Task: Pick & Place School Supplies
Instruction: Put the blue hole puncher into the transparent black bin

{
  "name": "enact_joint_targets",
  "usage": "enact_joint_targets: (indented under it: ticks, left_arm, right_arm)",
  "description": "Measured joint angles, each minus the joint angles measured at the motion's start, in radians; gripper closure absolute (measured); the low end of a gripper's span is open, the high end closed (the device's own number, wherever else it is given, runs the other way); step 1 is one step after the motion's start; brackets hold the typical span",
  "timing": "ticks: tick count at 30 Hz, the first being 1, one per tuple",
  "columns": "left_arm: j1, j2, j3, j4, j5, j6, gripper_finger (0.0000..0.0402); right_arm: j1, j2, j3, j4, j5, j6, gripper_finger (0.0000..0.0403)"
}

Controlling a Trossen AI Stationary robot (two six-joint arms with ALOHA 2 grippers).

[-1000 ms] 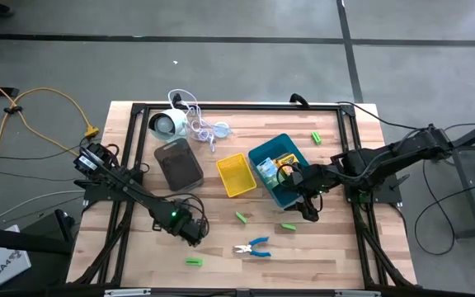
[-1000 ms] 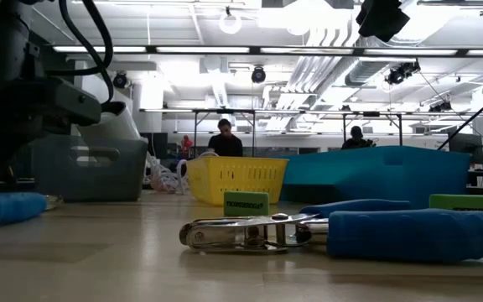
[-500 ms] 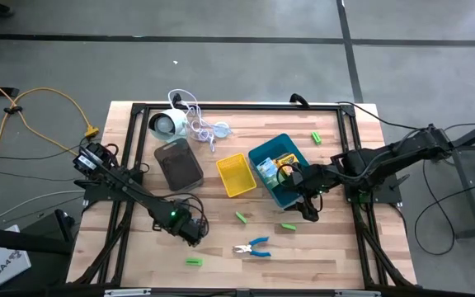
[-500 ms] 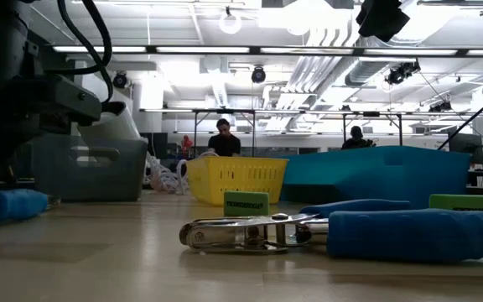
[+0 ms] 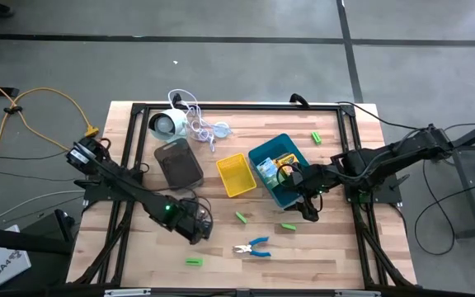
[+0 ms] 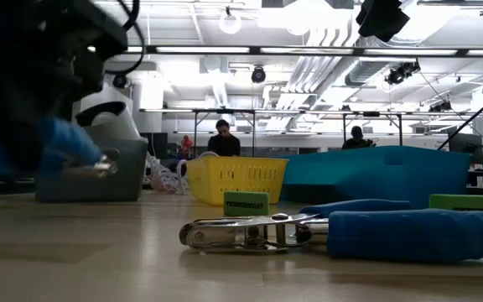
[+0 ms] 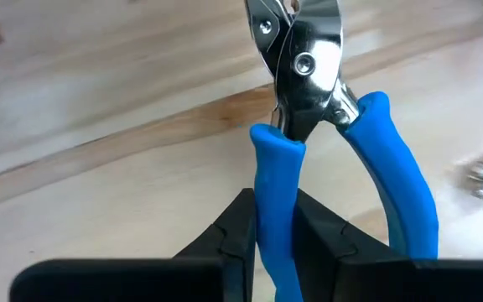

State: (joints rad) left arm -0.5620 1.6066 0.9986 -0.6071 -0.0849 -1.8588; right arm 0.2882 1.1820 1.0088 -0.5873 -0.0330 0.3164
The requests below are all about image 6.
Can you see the green eraser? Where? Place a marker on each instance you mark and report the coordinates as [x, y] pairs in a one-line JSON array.
[[245, 203], [468, 201]]

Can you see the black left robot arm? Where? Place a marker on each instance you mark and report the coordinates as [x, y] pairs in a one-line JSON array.
[[36, 25]]

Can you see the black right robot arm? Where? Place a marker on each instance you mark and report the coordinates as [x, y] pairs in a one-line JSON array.
[[382, 17]]

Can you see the dark grey translucent bin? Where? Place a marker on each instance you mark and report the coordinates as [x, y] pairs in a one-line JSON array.
[[99, 184]]

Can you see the red object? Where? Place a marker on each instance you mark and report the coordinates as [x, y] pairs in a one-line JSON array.
[[187, 144]]

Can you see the yellow slotted plastic basket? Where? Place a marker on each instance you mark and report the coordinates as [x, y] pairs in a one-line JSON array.
[[208, 184]]

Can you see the person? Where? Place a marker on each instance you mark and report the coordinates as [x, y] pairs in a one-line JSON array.
[[356, 140], [224, 144]]

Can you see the teal plastic bin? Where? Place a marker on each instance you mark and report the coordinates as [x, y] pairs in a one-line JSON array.
[[371, 176]]

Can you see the black monitor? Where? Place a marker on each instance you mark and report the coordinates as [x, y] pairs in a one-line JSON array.
[[465, 147]]

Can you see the black round overhead camera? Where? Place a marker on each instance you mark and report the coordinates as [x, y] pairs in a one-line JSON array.
[[258, 74]]

